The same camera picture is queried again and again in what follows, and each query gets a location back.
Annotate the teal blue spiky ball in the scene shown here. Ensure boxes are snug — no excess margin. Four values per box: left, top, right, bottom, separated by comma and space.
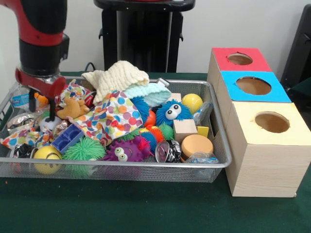
131, 96, 150, 122

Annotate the wooden cube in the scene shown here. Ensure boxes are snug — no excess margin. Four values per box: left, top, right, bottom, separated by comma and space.
173, 119, 198, 143

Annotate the tan plush animal toy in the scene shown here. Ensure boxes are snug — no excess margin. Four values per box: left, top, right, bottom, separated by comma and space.
57, 97, 90, 120

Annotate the clear crumpled plastic packet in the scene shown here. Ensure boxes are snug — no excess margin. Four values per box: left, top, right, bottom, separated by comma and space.
186, 151, 221, 165

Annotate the clear blue plastic packet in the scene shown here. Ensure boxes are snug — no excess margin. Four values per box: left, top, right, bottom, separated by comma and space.
192, 102, 214, 126

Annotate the purple plastic block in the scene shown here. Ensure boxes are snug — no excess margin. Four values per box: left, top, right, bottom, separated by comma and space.
51, 124, 84, 155

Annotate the small black white soccer ball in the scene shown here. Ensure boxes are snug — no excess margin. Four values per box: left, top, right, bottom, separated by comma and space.
39, 116, 60, 133

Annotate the yellow block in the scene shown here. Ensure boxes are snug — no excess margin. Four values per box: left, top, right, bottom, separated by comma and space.
196, 126, 210, 138

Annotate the wooden box with three holes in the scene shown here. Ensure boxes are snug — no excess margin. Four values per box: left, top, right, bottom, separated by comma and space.
207, 47, 311, 198

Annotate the blue fuzzy ball with eyes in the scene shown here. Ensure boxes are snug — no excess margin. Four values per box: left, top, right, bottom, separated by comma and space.
155, 100, 192, 127

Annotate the small orange basketball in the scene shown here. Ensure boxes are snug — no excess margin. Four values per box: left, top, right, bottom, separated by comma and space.
35, 93, 49, 105

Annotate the yellow smiley ball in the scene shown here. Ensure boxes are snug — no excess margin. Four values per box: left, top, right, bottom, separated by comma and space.
33, 146, 63, 175

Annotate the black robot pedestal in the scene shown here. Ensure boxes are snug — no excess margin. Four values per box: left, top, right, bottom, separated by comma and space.
68, 0, 196, 73

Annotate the cream waffle cloth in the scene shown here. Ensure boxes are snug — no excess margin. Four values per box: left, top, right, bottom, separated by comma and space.
82, 61, 150, 103

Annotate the large green spiky ball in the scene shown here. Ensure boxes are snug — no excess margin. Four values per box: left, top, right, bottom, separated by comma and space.
63, 137, 106, 162

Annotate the clear plastic bottle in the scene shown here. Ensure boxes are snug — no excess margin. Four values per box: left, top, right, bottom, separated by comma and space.
10, 83, 31, 110

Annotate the clear mesh bin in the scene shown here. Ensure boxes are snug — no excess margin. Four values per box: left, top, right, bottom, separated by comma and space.
0, 75, 233, 183

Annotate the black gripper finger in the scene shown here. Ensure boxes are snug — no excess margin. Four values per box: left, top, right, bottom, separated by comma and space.
48, 97, 56, 122
29, 89, 36, 113

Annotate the large polka dot cloth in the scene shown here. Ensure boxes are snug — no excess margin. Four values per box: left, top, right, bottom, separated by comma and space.
73, 90, 144, 142

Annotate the purple spiky ball with eyes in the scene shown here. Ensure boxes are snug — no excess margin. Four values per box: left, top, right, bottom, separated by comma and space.
103, 136, 151, 163

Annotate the mint green knit cloth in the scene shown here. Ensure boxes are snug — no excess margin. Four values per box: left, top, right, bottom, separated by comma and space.
124, 83, 172, 108

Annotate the round wooden disc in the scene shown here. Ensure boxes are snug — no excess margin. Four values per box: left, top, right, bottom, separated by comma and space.
180, 134, 214, 160

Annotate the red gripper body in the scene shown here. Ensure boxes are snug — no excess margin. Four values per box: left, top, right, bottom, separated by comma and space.
15, 67, 67, 100

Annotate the black chair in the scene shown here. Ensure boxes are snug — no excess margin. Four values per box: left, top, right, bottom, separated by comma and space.
282, 5, 311, 90

